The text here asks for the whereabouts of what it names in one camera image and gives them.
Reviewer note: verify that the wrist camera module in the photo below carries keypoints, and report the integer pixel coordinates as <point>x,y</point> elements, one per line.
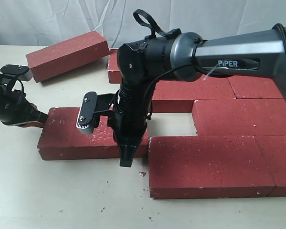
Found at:
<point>24,73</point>
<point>85,115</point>

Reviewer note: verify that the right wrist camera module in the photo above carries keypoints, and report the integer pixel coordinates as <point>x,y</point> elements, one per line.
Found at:
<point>85,115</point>

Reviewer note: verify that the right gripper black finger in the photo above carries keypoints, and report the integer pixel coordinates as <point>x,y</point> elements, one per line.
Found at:
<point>126,155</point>

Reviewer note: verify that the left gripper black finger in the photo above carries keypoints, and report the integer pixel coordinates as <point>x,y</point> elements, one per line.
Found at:
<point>35,118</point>

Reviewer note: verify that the white fabric backdrop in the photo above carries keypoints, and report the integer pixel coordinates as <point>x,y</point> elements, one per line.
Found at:
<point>46,22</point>

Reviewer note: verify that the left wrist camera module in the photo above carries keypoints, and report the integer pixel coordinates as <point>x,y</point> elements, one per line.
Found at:
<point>24,73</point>

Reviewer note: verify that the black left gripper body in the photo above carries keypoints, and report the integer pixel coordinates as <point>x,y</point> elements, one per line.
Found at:
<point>14,108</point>

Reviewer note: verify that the red brick front large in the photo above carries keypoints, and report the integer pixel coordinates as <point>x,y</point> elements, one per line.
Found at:
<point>194,167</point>

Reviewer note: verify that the small red brick top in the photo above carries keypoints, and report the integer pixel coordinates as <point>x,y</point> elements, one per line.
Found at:
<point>68,55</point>

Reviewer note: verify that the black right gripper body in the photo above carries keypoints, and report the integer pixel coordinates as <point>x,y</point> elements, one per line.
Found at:
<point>131,108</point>

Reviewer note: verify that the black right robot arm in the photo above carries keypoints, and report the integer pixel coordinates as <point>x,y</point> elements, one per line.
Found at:
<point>185,57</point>

